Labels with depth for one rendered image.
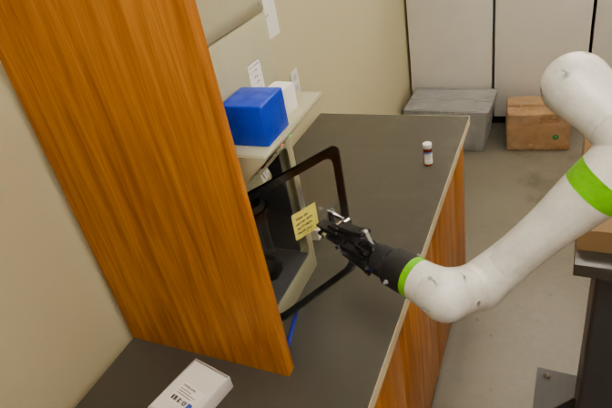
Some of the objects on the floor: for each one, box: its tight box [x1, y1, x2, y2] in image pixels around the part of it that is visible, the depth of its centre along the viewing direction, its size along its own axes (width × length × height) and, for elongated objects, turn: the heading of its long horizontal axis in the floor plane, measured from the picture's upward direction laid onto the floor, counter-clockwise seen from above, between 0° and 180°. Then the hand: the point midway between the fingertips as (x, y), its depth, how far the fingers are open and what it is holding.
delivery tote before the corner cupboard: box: [403, 87, 497, 151], centre depth 397 cm, size 61×44×33 cm
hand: (330, 231), depth 132 cm, fingers closed, pressing on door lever
